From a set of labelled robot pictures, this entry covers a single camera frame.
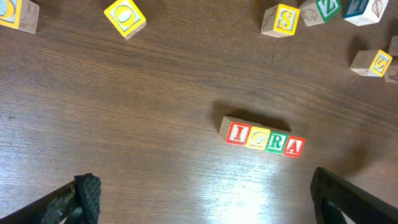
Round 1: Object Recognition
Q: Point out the green Z block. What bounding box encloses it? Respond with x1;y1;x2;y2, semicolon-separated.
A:
299;0;341;26

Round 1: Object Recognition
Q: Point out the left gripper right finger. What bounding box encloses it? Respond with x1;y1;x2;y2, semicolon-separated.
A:
310;167;397;223

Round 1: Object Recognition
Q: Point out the green R block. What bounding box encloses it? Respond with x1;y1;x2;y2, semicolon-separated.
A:
265;128;290;154

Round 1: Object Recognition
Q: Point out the yellow O block far left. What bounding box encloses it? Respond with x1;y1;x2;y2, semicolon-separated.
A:
1;0;40;34

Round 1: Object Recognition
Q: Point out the yellow C block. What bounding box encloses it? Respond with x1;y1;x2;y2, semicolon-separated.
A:
246;125;271;150

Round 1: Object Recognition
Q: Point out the red I block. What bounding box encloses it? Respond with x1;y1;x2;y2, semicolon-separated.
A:
219;116;252;146

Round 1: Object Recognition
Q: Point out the yellow block pair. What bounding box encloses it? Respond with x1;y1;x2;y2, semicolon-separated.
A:
384;59;398;83
350;50;392;77

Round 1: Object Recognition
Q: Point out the yellow S block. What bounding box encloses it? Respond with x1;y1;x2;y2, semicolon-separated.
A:
261;4;300;38

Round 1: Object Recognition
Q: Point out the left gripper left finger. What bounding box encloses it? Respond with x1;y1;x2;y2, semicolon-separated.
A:
1;173;101;224

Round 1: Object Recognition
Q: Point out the yellow block right pair left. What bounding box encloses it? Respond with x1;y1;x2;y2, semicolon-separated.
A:
350;50;392;77

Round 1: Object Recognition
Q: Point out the red A block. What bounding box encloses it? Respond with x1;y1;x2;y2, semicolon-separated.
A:
282;133;306;158

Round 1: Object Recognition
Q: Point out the yellow O block tilted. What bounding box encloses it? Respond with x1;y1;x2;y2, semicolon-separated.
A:
104;0;147;40

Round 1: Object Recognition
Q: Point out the blue I block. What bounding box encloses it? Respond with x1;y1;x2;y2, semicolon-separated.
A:
343;0;389;26

